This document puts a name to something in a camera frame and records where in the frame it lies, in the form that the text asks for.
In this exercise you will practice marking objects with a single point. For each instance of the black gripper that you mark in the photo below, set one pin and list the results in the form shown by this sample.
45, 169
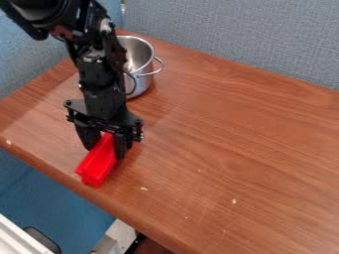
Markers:
101, 112

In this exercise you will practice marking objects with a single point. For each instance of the red plastic block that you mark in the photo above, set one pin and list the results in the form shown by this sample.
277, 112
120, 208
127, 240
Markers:
97, 163

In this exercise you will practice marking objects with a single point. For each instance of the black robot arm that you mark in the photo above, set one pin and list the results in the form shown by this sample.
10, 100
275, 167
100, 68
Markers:
81, 25

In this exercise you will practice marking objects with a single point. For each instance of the metal pot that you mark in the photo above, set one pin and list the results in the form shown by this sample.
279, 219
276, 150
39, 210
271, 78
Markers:
141, 65

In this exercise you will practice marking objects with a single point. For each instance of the white radiator panel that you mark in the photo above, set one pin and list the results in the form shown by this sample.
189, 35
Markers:
16, 241

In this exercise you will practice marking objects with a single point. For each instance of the white table leg bracket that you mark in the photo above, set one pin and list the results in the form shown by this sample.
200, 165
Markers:
116, 240

